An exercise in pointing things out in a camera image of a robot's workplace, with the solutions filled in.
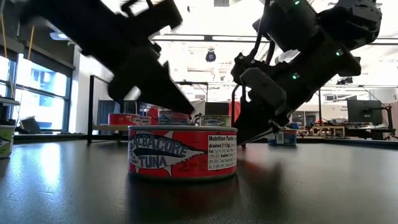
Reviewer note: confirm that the red box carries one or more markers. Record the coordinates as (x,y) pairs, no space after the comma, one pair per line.
(154,111)

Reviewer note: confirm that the black table mat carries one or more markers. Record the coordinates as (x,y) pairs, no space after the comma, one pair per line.
(77,186)

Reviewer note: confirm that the wooden work table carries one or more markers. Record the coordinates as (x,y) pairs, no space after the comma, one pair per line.
(328,130)

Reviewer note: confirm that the black computer monitor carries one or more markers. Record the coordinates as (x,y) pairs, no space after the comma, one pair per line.
(364,112)

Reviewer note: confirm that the black overhead beam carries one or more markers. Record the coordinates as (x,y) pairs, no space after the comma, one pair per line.
(46,57)

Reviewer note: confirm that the ceiling light strip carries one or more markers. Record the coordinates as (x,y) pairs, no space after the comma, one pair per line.
(186,37)
(239,38)

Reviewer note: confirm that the dark office chair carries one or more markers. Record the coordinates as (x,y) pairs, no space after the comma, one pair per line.
(29,124)

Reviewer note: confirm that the black articulated stand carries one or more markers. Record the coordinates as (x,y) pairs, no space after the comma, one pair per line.
(196,119)

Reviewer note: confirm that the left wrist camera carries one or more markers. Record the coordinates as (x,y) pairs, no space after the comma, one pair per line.
(155,15)

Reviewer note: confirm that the black cabinet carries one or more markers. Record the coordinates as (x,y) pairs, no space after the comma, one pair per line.
(130,107)

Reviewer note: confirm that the large glass window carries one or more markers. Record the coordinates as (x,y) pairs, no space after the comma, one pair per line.
(43,93)

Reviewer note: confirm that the blue label seafood can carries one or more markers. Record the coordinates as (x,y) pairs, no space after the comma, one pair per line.
(284,138)
(172,119)

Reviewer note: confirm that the blue partition curtain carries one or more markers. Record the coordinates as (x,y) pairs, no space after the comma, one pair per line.
(105,113)

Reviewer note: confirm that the grey wall shelf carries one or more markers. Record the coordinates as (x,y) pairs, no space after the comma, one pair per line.
(9,101)

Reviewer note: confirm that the black display panel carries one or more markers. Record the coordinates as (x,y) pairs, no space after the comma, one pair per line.
(217,109)

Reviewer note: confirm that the thin black pole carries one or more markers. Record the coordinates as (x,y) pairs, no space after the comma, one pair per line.
(319,105)

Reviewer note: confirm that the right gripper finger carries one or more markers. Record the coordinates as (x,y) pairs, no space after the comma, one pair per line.
(255,123)

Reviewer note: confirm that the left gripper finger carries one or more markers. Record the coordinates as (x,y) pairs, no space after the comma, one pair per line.
(164,87)
(121,88)

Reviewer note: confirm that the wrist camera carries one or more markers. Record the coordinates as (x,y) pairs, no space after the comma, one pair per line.
(155,15)
(264,85)

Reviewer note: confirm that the black ceiling camera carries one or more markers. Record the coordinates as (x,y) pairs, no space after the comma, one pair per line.
(210,56)

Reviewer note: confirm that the white fabric banner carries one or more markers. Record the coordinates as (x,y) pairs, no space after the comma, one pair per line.
(199,105)

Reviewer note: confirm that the black metal table frame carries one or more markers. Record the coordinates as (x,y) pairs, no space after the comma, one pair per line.
(199,82)

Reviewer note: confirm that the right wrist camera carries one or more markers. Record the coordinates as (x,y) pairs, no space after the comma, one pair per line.
(264,85)

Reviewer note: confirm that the green label can gold lid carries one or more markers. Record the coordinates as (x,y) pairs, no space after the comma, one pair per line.
(215,121)

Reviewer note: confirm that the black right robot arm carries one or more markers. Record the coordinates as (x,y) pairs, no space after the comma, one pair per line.
(342,25)

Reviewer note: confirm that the wooden shelf board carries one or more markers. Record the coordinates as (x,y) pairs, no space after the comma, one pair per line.
(109,127)

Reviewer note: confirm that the green label seafood can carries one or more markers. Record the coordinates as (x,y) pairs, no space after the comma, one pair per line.
(6,143)

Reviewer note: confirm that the red albacore tuna can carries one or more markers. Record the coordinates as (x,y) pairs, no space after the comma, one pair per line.
(174,155)

